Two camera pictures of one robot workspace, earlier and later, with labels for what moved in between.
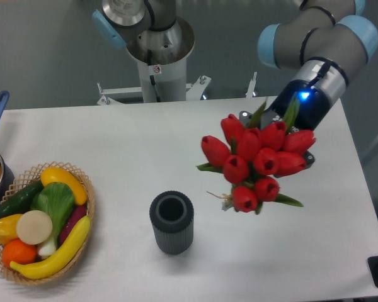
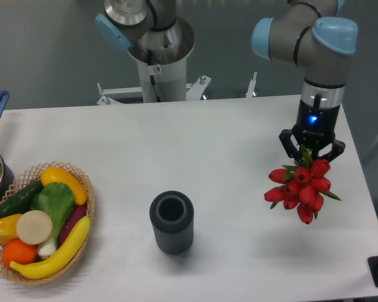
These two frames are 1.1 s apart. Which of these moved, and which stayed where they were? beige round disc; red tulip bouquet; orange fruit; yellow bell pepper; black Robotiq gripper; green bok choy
Moved: black Robotiq gripper; red tulip bouquet
Stayed: green bok choy; yellow bell pepper; orange fruit; beige round disc
